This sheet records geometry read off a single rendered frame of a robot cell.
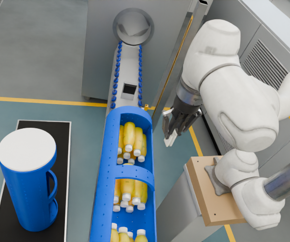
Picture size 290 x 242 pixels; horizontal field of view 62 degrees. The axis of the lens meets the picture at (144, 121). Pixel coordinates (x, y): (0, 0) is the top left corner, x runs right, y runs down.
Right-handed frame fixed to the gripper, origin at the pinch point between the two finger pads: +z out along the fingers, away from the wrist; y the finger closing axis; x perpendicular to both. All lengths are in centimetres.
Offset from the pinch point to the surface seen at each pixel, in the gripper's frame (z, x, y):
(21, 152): 53, 35, -56
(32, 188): 72, 22, -53
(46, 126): 146, 123, -52
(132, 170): 35.4, 7.0, -5.7
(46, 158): 54, 30, -44
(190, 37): 19, 91, 52
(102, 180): 42.0, 7.4, -19.4
